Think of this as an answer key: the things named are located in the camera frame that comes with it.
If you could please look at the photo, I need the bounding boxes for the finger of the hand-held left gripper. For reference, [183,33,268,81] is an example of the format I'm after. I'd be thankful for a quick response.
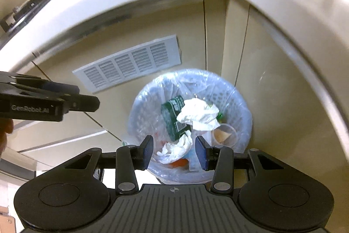
[58,95,100,115]
[0,71,80,98]

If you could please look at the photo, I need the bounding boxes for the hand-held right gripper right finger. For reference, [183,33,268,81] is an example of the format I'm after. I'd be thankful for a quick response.
[195,135,290,194]

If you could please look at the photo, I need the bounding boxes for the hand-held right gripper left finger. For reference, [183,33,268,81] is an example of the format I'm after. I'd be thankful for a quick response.
[58,135,154,195]

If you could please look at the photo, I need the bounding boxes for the blue-lined waste bin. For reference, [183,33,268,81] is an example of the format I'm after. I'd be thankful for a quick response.
[128,68,253,185]

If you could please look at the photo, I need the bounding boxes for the blue perforated trash bin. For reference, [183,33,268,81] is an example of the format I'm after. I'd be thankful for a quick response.
[128,68,253,185]

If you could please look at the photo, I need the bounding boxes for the person's left hand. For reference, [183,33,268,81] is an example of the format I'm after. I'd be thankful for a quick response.
[0,118,14,160]

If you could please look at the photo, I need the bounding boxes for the orange plastic bag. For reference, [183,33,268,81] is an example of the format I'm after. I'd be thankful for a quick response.
[168,158,189,168]

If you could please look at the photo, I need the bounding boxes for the small white crumpled tissue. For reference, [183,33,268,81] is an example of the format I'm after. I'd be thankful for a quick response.
[156,129,193,164]

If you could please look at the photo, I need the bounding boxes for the clear plastic cup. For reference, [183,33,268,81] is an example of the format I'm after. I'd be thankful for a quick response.
[211,124,238,153]

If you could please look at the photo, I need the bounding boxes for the large white crumpled tissue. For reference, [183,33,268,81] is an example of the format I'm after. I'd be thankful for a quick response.
[176,98,220,131]

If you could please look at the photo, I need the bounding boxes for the green printed carton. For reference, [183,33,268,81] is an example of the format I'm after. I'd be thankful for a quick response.
[160,95,192,141]

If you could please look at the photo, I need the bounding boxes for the white cabinet vent grille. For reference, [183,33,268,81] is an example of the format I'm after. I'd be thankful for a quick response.
[72,34,182,94]

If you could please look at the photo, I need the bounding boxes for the beige vented cabinet door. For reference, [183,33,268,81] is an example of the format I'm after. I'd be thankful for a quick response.
[31,0,206,141]

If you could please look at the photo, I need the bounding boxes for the black stove burner grate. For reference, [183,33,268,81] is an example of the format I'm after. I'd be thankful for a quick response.
[0,0,47,34]

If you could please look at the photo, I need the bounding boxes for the narrow beige corner cabinet panel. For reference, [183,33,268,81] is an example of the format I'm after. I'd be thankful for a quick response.
[203,0,250,86]

